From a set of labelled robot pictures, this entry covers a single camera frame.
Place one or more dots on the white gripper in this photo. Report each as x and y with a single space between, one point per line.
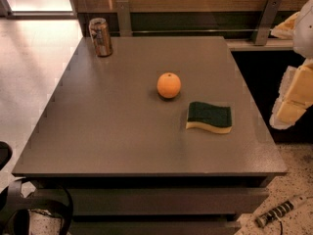
304 29

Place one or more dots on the black chair base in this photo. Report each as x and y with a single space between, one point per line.
33 215

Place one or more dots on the green and yellow sponge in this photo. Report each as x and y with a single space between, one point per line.
209 117

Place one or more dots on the white power strip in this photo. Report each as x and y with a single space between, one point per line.
281 210

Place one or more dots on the grey cabinet drawer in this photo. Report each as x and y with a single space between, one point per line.
170 201
155 228

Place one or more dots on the orange soda can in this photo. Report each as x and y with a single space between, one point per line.
100 35

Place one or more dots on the left metal wall bracket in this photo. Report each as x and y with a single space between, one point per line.
124 18

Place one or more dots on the orange fruit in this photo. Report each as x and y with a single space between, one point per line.
168 85

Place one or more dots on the lower grey cabinet drawer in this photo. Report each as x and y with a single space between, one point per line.
155 228

